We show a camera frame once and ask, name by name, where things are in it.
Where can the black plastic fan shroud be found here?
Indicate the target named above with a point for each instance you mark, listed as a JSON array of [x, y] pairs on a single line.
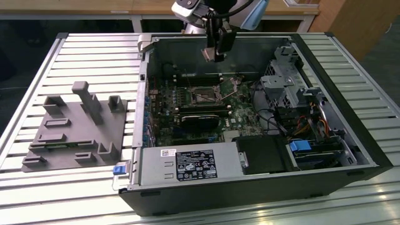
[[263, 154]]

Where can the grey power supply unit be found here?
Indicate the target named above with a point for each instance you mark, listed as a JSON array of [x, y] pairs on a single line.
[[156, 164]]

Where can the wooden desk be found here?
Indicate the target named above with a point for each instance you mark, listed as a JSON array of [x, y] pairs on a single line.
[[77, 5]]

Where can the CPU socket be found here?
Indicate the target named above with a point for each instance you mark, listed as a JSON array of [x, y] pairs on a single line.
[[203, 96]]

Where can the metal drive cage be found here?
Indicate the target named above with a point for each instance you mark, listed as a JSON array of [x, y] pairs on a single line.
[[281, 86]]

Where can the black graphics card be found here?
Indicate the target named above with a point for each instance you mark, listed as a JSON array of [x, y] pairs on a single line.
[[200, 122]]

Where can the green motherboard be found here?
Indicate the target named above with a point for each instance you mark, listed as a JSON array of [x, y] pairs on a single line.
[[247, 117]]

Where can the silver square CPU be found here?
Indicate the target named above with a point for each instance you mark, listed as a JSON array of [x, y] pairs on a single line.
[[207, 55]]

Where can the black hard disk drive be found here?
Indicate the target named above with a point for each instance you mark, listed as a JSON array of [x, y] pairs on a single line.
[[315, 159]]

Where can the RAM stick with label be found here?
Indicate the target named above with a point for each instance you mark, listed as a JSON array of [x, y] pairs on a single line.
[[200, 75]]

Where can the silver chipset heatsink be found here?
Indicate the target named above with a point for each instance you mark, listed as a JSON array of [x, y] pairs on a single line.
[[231, 136]]

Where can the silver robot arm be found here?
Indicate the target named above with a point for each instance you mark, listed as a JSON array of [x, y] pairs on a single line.
[[256, 14]]

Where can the wooden cabinet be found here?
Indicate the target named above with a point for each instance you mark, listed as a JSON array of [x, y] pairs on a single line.
[[365, 25]]

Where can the grey parts rack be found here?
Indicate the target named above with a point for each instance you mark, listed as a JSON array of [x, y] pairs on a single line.
[[77, 131]]

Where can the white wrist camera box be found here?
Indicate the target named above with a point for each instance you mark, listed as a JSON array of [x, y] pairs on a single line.
[[187, 9]]

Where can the blue disk carrier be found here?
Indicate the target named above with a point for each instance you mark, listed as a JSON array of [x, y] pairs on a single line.
[[299, 145]]

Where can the blue case latch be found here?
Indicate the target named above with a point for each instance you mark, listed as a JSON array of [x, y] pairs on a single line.
[[119, 170]]

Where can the black PC case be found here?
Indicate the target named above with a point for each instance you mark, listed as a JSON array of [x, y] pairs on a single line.
[[219, 199]]

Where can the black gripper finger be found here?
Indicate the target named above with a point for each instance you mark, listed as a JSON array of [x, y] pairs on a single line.
[[220, 56]]

